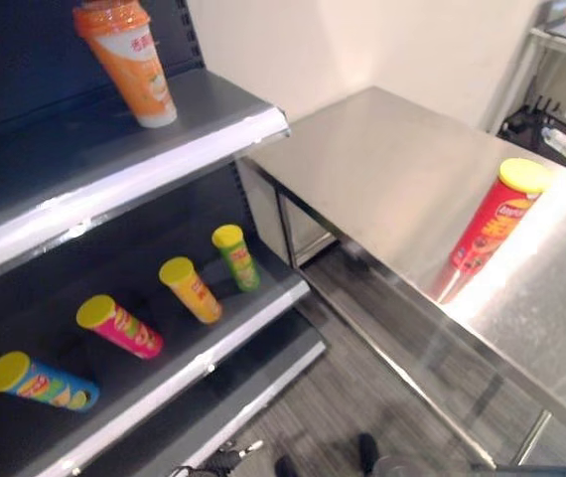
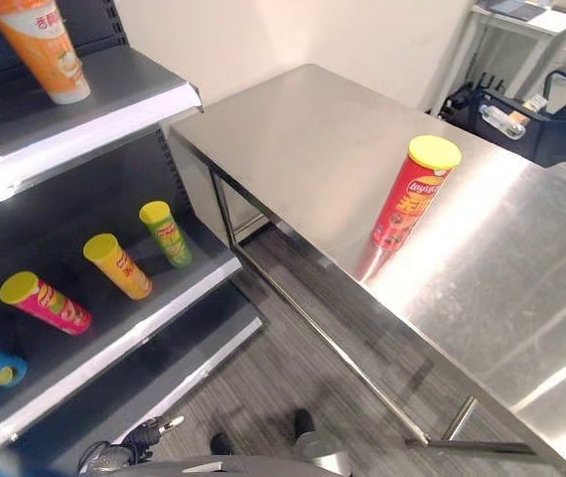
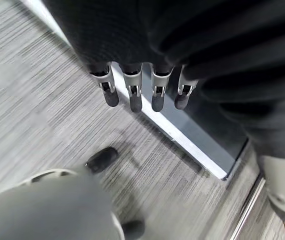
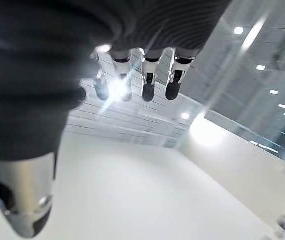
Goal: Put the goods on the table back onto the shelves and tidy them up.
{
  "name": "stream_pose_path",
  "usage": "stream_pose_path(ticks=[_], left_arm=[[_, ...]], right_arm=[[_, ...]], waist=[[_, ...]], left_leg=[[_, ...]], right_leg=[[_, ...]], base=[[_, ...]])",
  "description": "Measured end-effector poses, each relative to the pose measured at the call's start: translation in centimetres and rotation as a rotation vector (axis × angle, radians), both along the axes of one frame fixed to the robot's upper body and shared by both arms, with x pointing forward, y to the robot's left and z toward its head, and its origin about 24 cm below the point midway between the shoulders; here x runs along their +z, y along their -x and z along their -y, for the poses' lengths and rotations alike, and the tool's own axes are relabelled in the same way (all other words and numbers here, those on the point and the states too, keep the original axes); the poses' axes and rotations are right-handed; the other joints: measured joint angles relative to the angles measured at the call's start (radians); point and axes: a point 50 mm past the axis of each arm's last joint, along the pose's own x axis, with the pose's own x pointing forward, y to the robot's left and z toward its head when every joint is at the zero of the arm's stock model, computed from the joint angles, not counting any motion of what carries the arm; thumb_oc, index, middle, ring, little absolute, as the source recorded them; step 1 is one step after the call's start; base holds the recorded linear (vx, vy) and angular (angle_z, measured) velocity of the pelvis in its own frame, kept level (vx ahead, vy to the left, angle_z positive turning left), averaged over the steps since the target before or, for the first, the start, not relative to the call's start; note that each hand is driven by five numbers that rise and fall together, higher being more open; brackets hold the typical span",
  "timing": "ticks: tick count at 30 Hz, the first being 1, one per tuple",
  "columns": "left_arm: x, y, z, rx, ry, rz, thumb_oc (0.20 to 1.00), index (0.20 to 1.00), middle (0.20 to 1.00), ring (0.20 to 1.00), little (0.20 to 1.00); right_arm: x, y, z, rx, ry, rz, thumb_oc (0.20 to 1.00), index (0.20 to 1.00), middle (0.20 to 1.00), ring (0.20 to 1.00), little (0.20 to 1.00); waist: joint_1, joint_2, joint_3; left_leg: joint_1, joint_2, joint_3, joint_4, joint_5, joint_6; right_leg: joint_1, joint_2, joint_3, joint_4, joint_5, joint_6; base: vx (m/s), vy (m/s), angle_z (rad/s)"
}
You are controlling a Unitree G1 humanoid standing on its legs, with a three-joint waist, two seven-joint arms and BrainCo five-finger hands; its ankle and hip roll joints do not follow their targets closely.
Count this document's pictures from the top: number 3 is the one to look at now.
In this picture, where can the metal floor strip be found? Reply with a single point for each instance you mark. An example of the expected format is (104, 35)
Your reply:
(247, 210)

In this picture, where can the silver robot leg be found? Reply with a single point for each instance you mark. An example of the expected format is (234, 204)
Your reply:
(52, 210)

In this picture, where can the dark robot foot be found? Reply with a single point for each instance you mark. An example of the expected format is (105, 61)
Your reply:
(133, 230)
(102, 160)

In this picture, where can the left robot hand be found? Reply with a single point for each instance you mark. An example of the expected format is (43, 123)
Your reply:
(207, 37)

